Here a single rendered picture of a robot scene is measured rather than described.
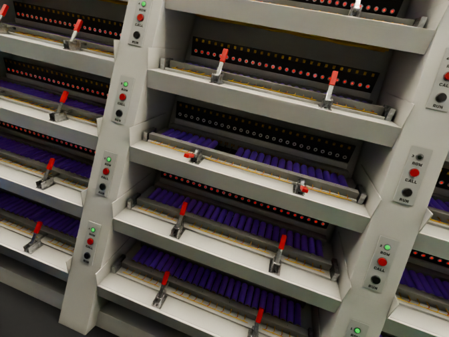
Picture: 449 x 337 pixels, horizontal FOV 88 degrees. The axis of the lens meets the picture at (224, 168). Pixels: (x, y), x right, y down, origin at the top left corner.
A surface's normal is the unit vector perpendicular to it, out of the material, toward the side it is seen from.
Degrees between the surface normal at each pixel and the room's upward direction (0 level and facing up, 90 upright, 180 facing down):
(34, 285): 90
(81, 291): 90
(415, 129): 90
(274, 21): 113
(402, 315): 23
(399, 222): 90
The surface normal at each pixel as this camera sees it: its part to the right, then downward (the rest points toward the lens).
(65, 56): -0.28, 0.41
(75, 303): -0.19, 0.05
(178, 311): 0.17, -0.87
